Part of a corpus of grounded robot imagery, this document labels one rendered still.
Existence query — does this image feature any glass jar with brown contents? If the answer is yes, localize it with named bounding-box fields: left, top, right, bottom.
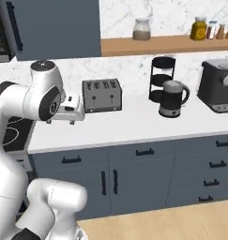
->
left=131, top=17, right=152, bottom=42

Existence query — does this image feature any black drawer handle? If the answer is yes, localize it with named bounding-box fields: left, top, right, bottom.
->
left=61, top=156, right=83, bottom=165
left=203, top=178, right=220, bottom=188
left=208, top=159, right=228, bottom=169
left=197, top=194, right=215, bottom=203
left=135, top=148, right=156, bottom=157
left=215, top=139, right=228, bottom=148

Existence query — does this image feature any dark range hood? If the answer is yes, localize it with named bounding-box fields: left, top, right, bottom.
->
left=0, top=0, right=16, bottom=64

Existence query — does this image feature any black hob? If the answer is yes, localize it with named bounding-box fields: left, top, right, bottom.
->
left=1, top=115, right=38, bottom=154

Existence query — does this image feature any black and silver electric kettle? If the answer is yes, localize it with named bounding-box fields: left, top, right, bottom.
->
left=158, top=80, right=191, bottom=119

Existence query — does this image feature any blue-grey cupboard door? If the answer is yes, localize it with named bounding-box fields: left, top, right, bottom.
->
left=108, top=157, right=176, bottom=217
left=0, top=0, right=102, bottom=62
left=34, top=165, right=112, bottom=221

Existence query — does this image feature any red spice bottle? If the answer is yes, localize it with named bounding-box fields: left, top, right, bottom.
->
left=205, top=20, right=219, bottom=40

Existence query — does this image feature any silver four-slot toaster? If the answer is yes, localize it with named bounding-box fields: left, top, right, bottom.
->
left=82, top=78, right=124, bottom=114

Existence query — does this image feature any black cupboard door handle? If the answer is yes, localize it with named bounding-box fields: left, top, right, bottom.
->
left=112, top=169, right=119, bottom=195
left=100, top=170, right=108, bottom=197

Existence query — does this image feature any blue-grey upper cupboard door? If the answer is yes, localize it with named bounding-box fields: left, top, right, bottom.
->
left=0, top=0, right=102, bottom=62

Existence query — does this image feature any wooden wall shelf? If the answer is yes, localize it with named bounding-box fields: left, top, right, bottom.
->
left=100, top=34, right=228, bottom=58

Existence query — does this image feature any silver oven front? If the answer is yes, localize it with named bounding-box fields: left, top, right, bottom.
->
left=7, top=150, right=37, bottom=218

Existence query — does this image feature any black tiered wire stand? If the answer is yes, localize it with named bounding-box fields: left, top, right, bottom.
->
left=148, top=55, right=177, bottom=104

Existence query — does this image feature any dark grey countertop appliance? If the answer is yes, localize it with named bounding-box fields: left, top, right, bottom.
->
left=196, top=58, right=228, bottom=114

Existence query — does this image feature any black upper cupboard handle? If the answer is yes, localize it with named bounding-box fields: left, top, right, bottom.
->
left=5, top=1, right=24, bottom=53

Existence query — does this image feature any blue-grey drawer front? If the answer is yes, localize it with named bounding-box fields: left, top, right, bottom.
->
left=30, top=146, right=111, bottom=176
left=175, top=133, right=228, bottom=158
left=169, top=170, right=228, bottom=194
left=107, top=141, right=178, bottom=164
left=172, top=151, right=228, bottom=176
left=167, top=187, right=228, bottom=208

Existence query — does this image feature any yellow jar with lid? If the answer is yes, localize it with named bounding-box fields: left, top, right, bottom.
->
left=190, top=16, right=208, bottom=42

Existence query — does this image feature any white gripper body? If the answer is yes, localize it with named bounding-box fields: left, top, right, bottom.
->
left=51, top=109, right=86, bottom=123

